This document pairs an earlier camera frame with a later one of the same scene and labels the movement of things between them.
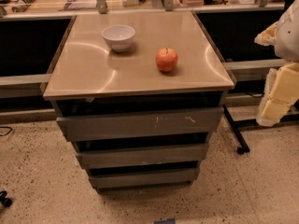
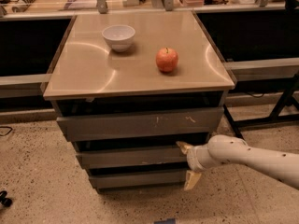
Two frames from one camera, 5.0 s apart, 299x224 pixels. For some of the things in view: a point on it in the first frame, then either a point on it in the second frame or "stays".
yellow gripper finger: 267,37 to 185,147
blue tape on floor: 167,221 stays
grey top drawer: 186,123 stays
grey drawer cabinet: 140,95 stays
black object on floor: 7,202 stays
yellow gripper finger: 281,89 to 192,178
